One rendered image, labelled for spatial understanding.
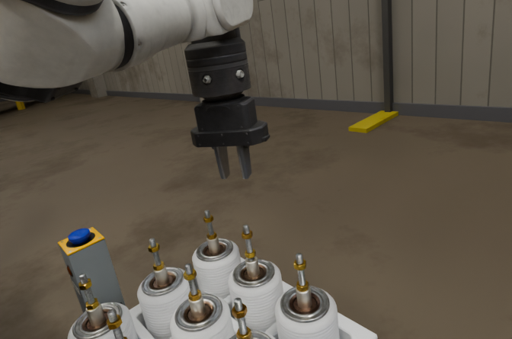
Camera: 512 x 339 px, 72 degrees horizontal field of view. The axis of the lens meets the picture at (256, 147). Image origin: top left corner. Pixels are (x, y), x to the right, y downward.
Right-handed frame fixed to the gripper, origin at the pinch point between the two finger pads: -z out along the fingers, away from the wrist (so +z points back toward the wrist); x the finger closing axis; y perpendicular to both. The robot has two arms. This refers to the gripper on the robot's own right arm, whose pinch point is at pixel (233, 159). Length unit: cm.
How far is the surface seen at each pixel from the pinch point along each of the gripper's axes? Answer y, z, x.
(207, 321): 11.8, -21.6, 3.4
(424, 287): -31, -47, -32
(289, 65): -242, -11, 44
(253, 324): 4.4, -28.8, -0.5
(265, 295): 3.4, -23.2, -3.2
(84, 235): 2.3, -14.1, 32.8
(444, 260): -42, -47, -38
